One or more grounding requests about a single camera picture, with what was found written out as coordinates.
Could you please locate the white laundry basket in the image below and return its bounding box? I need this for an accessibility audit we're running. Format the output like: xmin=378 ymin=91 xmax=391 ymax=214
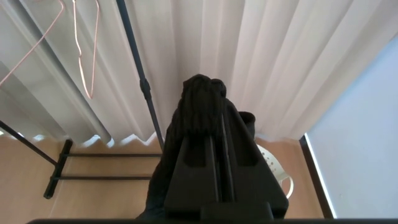
xmin=256 ymin=144 xmax=295 ymax=200

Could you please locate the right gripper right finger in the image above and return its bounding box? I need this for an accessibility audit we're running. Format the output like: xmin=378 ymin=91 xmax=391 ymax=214
xmin=221 ymin=99 xmax=289 ymax=218

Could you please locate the pink clothes hanger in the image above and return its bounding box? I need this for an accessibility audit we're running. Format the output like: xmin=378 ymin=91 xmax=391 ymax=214
xmin=0 ymin=0 xmax=65 ymax=88
xmin=72 ymin=0 xmax=100 ymax=100

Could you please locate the white curtain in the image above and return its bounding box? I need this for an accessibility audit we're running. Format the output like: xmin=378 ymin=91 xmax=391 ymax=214
xmin=0 ymin=0 xmax=398 ymax=147

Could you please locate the black clothes rack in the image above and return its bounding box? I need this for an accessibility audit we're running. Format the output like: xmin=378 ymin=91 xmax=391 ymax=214
xmin=0 ymin=0 xmax=165 ymax=200

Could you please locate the black garment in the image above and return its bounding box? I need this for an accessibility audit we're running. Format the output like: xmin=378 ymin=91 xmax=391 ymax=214
xmin=136 ymin=73 xmax=256 ymax=219

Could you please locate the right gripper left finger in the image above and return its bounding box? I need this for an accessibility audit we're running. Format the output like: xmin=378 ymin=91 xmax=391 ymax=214
xmin=164 ymin=133 xmax=220 ymax=218

